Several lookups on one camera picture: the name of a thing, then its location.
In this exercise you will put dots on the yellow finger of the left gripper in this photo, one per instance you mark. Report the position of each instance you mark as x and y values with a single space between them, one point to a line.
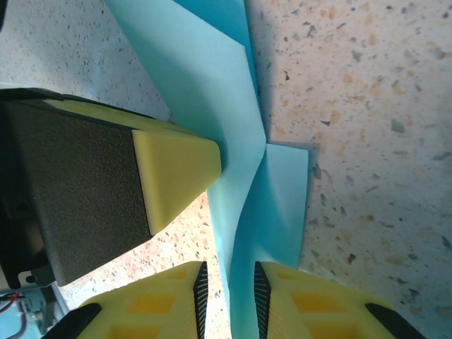
106 113
88 176

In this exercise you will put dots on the light blue paper sheet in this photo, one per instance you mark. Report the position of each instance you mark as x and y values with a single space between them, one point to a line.
197 70

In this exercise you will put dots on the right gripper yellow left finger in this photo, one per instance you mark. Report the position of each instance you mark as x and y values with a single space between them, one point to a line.
152 310

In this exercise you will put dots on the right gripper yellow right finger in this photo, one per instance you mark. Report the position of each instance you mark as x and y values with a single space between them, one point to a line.
318 310

